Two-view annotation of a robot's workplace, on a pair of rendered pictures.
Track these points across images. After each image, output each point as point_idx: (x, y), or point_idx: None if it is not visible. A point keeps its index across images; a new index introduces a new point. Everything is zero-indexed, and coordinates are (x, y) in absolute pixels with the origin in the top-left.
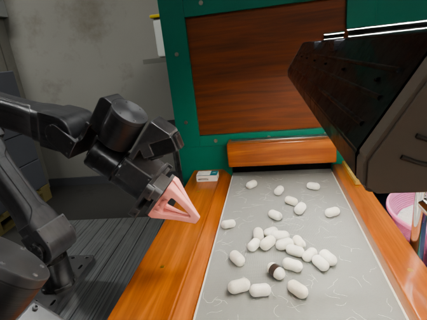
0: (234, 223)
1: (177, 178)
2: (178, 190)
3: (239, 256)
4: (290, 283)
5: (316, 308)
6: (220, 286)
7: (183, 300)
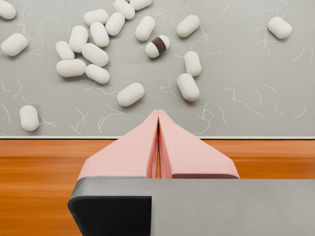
0: (32, 106)
1: (94, 161)
2: (175, 144)
3: (137, 86)
4: (187, 28)
5: (206, 17)
6: (179, 114)
7: (229, 151)
